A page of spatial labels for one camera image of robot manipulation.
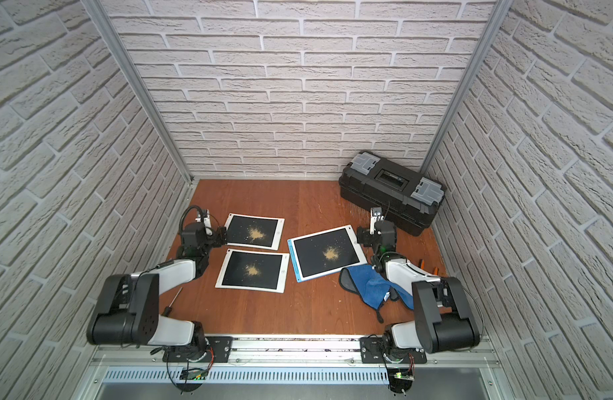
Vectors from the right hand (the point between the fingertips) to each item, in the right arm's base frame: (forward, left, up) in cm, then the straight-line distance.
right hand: (377, 225), depth 92 cm
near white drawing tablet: (-12, +47, -8) cm, 49 cm away
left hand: (+4, +63, +1) cm, 63 cm away
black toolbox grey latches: (+6, -13, +7) cm, 16 cm away
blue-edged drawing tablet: (-6, +22, -9) cm, 24 cm away
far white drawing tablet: (+5, +48, -8) cm, 49 cm away
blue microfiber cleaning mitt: (-22, +5, -6) cm, 24 cm away
